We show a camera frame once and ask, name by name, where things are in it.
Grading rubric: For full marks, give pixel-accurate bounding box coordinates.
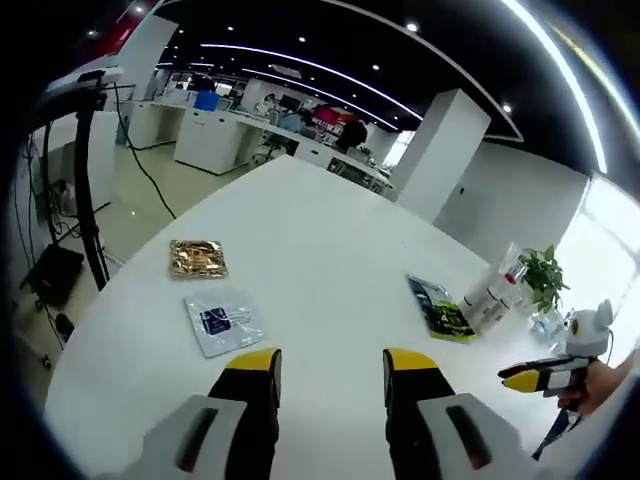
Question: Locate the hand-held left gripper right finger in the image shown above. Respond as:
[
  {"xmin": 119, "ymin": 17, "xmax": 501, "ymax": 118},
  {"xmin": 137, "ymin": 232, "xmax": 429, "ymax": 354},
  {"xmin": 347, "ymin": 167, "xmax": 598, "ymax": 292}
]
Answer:
[{"xmin": 382, "ymin": 348, "xmax": 525, "ymax": 480}]

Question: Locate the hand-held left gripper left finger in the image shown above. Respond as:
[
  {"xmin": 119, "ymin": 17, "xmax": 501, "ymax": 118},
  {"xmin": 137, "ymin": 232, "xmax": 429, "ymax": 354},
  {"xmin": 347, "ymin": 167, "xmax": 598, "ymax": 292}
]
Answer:
[{"xmin": 123, "ymin": 347, "xmax": 283, "ymax": 480}]

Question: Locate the white skincare pump bottle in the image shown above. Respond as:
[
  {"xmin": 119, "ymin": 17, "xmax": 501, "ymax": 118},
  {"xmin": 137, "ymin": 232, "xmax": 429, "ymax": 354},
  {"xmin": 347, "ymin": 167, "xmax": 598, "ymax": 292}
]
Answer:
[{"xmin": 474, "ymin": 297, "xmax": 514, "ymax": 335}]

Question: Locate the tall white skincare tube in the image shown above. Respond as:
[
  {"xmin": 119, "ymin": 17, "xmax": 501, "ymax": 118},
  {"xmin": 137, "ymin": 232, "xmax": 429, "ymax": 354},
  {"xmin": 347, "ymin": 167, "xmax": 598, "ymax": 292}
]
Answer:
[{"xmin": 460, "ymin": 241, "xmax": 522, "ymax": 312}]

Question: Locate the white skincare bottle red collar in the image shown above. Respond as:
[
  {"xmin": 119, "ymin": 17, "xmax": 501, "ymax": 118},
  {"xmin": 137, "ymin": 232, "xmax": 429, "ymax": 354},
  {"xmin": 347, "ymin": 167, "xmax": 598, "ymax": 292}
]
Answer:
[{"xmin": 499, "ymin": 264, "xmax": 530, "ymax": 314}]

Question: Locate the green black skincare sachet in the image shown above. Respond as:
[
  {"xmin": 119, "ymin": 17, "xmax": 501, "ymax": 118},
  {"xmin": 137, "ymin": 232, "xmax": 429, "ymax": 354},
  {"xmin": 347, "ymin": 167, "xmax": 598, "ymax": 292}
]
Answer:
[{"xmin": 405, "ymin": 272, "xmax": 480, "ymax": 345}]

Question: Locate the white blue skincare sachet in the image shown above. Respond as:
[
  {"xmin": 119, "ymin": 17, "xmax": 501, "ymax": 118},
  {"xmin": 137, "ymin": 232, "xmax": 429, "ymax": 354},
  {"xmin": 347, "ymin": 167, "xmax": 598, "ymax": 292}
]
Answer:
[{"xmin": 183, "ymin": 288, "xmax": 265, "ymax": 359}]

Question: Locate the gold skincare sachet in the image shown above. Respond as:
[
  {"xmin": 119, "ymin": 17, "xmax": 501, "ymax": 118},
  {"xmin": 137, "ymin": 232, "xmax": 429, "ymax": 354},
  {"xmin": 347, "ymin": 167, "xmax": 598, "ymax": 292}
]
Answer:
[{"xmin": 168, "ymin": 238, "xmax": 230, "ymax": 281}]

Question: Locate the person's right hand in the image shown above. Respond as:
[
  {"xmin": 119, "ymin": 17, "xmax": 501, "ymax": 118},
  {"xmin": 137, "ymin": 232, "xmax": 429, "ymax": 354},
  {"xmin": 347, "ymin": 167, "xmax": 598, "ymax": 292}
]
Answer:
[{"xmin": 557, "ymin": 359, "xmax": 632, "ymax": 416}]

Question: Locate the glass vase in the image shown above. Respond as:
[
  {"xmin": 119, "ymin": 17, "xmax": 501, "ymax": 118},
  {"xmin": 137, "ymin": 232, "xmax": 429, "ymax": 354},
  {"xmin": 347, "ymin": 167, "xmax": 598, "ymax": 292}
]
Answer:
[{"xmin": 528, "ymin": 308, "xmax": 571, "ymax": 347}]

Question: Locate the green leafy plant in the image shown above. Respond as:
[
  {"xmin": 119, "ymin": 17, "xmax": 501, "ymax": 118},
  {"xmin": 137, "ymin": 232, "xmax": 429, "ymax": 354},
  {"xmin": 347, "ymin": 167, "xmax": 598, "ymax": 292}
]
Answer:
[{"xmin": 518, "ymin": 243, "xmax": 570, "ymax": 315}]

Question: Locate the bright window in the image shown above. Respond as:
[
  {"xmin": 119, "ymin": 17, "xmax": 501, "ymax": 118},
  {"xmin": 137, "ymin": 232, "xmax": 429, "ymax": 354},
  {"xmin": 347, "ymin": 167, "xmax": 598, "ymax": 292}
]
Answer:
[{"xmin": 552, "ymin": 169, "xmax": 640, "ymax": 326}]

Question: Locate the black floor case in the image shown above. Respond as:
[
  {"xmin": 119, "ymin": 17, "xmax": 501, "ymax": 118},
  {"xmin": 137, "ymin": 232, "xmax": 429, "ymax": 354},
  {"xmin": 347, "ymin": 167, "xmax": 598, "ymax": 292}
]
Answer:
[{"xmin": 19, "ymin": 243, "xmax": 85, "ymax": 307}]

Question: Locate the curved ceiling light strip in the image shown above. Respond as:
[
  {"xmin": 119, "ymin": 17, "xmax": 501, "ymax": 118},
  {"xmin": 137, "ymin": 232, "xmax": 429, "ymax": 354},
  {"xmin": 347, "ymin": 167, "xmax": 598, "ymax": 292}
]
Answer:
[{"xmin": 499, "ymin": 0, "xmax": 609, "ymax": 174}]

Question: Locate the black equipment stand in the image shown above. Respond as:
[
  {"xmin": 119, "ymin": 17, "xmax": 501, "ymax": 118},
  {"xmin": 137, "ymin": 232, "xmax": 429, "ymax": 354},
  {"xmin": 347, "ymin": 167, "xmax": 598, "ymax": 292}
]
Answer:
[{"xmin": 19, "ymin": 67, "xmax": 126, "ymax": 294}]

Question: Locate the office chair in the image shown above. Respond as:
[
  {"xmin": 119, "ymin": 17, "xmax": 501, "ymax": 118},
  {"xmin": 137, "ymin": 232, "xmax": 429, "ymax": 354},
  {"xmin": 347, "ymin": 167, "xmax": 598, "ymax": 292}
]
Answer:
[{"xmin": 252, "ymin": 132, "xmax": 296, "ymax": 166}]

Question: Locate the white office desk row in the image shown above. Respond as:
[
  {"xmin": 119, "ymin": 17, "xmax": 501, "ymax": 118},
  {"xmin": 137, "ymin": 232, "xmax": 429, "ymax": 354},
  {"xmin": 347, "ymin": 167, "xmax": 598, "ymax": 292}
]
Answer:
[{"xmin": 119, "ymin": 97, "xmax": 396, "ymax": 201}]

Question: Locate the magenta sign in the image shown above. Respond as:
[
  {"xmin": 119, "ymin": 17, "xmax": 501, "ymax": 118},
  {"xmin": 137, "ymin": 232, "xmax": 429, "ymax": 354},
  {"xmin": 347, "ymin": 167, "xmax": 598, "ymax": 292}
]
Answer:
[{"xmin": 309, "ymin": 104, "xmax": 351, "ymax": 137}]

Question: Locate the dark blue strap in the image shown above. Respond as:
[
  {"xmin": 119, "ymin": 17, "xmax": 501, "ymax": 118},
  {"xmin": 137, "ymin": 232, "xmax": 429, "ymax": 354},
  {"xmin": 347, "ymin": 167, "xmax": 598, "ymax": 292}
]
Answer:
[{"xmin": 532, "ymin": 409, "xmax": 581, "ymax": 461}]

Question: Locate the black floor cable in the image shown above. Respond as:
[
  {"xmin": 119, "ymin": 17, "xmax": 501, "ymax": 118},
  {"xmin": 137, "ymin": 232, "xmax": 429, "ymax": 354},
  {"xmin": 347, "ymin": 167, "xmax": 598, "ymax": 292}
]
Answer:
[{"xmin": 117, "ymin": 82, "xmax": 177, "ymax": 221}]

